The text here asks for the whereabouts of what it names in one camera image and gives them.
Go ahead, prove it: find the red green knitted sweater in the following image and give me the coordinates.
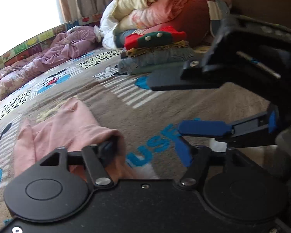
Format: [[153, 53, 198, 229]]
[[124, 26, 187, 50]]

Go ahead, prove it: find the grey Mickey Mouse blanket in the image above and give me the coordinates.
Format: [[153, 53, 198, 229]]
[[0, 46, 277, 226]]

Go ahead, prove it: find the cream and pink quilt pile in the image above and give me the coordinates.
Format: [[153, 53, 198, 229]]
[[99, 0, 232, 50]]

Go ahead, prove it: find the pink child sweatshirt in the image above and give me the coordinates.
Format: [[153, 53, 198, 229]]
[[14, 97, 142, 182]]

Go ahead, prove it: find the purple floral duvet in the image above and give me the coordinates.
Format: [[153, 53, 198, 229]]
[[0, 26, 101, 101]]

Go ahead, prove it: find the colourful alphabet headboard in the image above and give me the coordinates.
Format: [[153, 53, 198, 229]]
[[0, 13, 102, 70]]

